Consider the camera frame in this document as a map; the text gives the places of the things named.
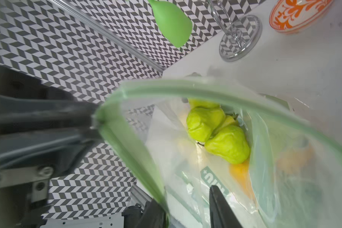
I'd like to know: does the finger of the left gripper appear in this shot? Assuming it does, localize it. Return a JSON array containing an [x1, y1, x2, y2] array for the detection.
[[0, 129, 102, 177], [0, 96, 98, 128]]

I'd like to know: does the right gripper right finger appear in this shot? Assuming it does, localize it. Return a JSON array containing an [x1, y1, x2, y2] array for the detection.
[[209, 185, 243, 228]]

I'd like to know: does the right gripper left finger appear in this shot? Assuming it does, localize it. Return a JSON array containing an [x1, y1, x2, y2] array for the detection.
[[136, 199, 168, 228]]

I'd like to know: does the green pear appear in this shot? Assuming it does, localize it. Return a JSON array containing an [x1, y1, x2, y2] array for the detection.
[[213, 115, 239, 135], [186, 107, 226, 143], [188, 98, 220, 109], [204, 125, 251, 164]]

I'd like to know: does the zip bag with green pears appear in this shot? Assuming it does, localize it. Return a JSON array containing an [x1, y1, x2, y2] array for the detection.
[[96, 76, 342, 228]]

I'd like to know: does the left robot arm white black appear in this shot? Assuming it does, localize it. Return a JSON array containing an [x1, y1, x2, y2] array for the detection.
[[0, 65, 100, 228]]

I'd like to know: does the zip bag with orange fruit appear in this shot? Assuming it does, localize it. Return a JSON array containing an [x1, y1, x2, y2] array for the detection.
[[176, 145, 319, 228]]

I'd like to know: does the green plastic goblet upside down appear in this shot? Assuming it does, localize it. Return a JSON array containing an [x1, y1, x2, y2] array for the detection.
[[148, 1, 192, 48]]

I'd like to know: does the chrome mug tree stand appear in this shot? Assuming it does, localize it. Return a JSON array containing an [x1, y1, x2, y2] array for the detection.
[[207, 1, 262, 62]]

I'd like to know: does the orange patterned small bowl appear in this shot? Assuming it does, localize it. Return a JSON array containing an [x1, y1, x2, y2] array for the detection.
[[269, 0, 334, 34]]

